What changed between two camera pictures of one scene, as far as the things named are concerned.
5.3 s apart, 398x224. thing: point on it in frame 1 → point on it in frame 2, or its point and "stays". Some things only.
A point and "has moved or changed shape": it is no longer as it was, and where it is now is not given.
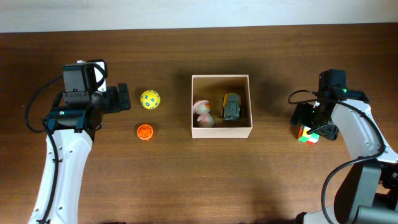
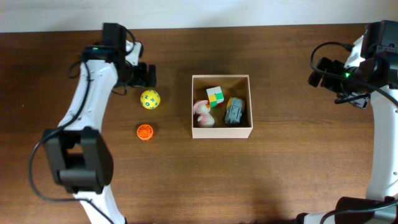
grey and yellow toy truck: (231, 106) has moved or changed shape
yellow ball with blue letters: (150, 99) stays
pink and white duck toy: (202, 107) stays
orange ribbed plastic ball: (145, 132) stays
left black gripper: (120, 104) → (147, 79)
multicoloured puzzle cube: (310, 139) → (215, 97)
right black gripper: (301, 114) → (333, 66)
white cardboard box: (212, 88) stays
